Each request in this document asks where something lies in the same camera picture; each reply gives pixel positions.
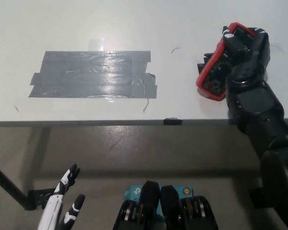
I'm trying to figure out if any grey duct tape patch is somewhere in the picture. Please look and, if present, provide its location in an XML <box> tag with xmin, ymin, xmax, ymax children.
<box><xmin>28</xmin><ymin>50</ymin><xmax>158</xmax><ymax>99</ymax></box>

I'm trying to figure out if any black tape patch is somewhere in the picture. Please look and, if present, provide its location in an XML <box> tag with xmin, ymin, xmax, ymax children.
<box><xmin>196</xmin><ymin>53</ymin><xmax>216</xmax><ymax>75</ymax></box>

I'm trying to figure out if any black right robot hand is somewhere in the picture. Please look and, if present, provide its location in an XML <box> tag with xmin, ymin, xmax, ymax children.
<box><xmin>222</xmin><ymin>25</ymin><xmax>272</xmax><ymax>78</ymax></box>

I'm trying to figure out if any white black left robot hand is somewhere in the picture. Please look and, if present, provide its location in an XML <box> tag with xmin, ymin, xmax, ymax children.
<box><xmin>37</xmin><ymin>163</ymin><xmax>86</xmax><ymax>230</ymax></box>

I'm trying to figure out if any small black tape piece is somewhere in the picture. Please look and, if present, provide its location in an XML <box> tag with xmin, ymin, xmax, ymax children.
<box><xmin>163</xmin><ymin>117</ymin><xmax>183</xmax><ymax>126</ymax></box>

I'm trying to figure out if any red black digital multimeter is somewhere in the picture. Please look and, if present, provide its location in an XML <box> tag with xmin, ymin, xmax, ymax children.
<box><xmin>195</xmin><ymin>22</ymin><xmax>256</xmax><ymax>103</ymax></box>

